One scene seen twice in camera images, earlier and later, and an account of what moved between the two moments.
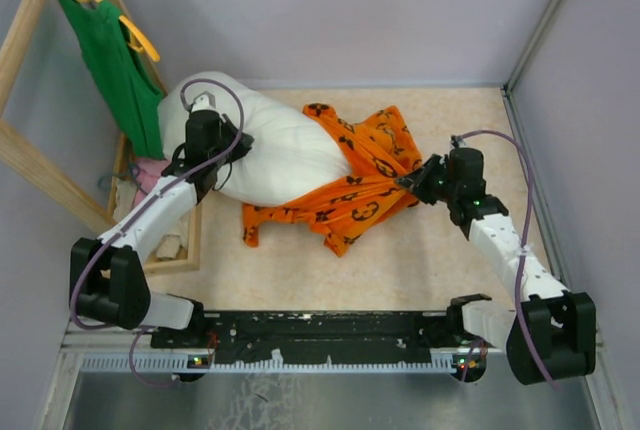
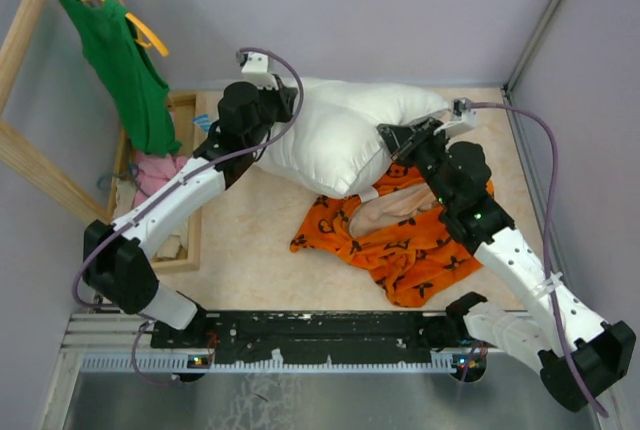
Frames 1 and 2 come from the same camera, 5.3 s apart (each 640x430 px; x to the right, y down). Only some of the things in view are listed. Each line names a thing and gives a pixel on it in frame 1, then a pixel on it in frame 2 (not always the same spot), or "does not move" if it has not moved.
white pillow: (289, 151) -> (330, 142)
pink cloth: (147, 174) does not move
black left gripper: (224, 126) -> (283, 97)
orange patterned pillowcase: (380, 148) -> (397, 230)
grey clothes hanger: (125, 174) does not move
